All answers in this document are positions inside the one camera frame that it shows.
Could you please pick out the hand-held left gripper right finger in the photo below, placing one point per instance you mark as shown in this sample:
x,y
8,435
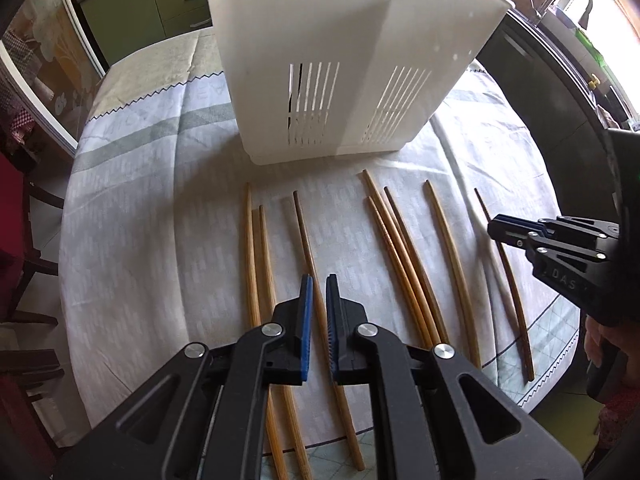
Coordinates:
x,y
332,330

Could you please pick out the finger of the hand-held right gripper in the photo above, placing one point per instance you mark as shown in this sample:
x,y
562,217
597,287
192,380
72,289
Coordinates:
x,y
575,227
505,234

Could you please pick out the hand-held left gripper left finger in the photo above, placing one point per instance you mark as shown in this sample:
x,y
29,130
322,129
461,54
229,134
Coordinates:
x,y
306,330

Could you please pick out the light bamboo chopstick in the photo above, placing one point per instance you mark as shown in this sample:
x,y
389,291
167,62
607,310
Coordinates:
x,y
266,260
249,250
387,220
384,232

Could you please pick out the thin dark wooden chopstick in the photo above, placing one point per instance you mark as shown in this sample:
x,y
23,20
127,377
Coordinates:
x,y
520,320

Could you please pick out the white plastic utensil holder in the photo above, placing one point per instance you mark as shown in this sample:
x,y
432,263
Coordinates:
x,y
300,20

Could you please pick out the person's right forearm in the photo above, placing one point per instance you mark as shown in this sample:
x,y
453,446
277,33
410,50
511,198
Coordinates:
x,y
615,420

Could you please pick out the person's right hand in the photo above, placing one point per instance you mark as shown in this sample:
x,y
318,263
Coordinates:
x,y
594,345

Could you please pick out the black dishwasher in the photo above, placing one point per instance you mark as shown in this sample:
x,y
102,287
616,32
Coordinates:
x,y
540,110

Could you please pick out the green item on sill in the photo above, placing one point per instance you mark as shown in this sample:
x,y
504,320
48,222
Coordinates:
x,y
590,47

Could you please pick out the round table with cloth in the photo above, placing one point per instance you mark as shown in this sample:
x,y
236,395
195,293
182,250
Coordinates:
x,y
150,210

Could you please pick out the kitchen window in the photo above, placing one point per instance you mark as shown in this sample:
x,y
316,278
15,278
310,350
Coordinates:
x,y
620,0

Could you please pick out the green lower kitchen cabinets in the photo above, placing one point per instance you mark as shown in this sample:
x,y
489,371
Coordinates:
x,y
175,5

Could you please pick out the checkered hanging apron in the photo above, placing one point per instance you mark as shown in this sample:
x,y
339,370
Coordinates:
x,y
17,115

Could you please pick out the sliding glass door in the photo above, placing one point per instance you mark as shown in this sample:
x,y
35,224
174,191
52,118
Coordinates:
x,y
55,60

